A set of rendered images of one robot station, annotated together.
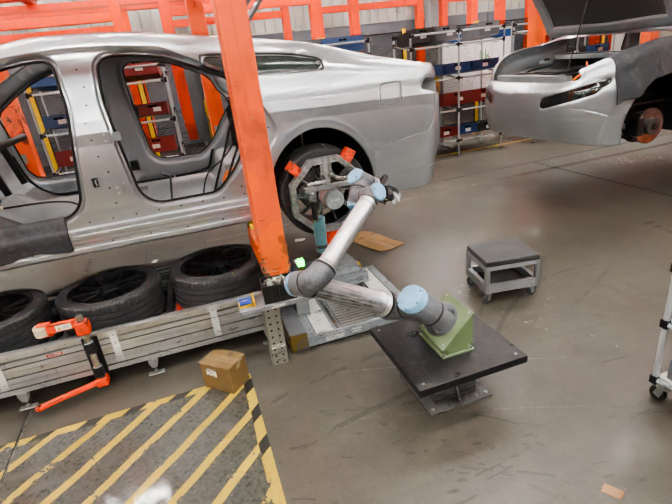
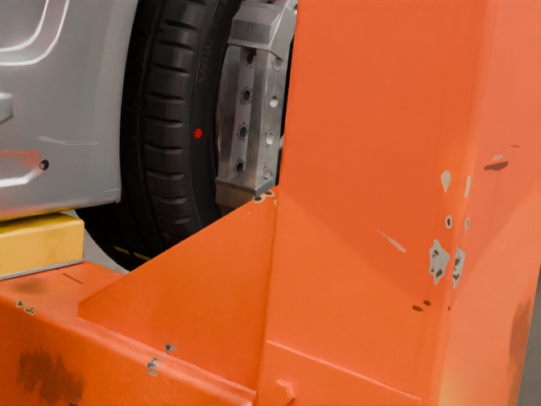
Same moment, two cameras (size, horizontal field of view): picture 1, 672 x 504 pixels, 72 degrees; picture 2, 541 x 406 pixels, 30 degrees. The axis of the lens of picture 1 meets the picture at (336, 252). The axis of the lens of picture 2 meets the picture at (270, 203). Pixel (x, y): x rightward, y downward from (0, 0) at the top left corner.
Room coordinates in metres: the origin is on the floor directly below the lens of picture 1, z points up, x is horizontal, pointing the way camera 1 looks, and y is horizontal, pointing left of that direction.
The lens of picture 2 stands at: (2.19, 0.97, 1.02)
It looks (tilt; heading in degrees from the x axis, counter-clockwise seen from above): 13 degrees down; 322
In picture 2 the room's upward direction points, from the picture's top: 6 degrees clockwise
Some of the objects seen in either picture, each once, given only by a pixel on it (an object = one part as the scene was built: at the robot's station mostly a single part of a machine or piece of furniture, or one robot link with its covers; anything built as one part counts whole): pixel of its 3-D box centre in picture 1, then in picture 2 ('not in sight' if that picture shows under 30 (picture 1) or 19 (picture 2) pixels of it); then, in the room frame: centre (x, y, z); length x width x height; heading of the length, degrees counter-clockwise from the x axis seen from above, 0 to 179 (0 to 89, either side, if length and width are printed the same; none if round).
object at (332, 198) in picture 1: (330, 196); not in sight; (3.17, -0.01, 0.85); 0.21 x 0.14 x 0.14; 16
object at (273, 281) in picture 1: (278, 287); not in sight; (2.52, 0.37, 0.51); 0.20 x 0.14 x 0.13; 102
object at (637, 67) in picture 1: (645, 68); not in sight; (4.23, -2.87, 1.36); 0.71 x 0.30 x 0.51; 106
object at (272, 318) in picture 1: (274, 332); not in sight; (2.50, 0.44, 0.21); 0.10 x 0.10 x 0.42; 16
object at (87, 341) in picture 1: (92, 350); not in sight; (2.39, 1.52, 0.30); 0.09 x 0.05 x 0.50; 106
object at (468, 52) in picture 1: (476, 85); not in sight; (8.70, -2.85, 0.98); 1.50 x 0.50 x 1.95; 106
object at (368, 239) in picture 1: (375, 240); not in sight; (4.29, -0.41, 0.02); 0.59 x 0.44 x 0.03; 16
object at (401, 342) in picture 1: (443, 363); not in sight; (2.08, -0.51, 0.15); 0.60 x 0.60 x 0.30; 16
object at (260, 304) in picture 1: (273, 300); not in sight; (2.51, 0.41, 0.44); 0.43 x 0.17 x 0.03; 106
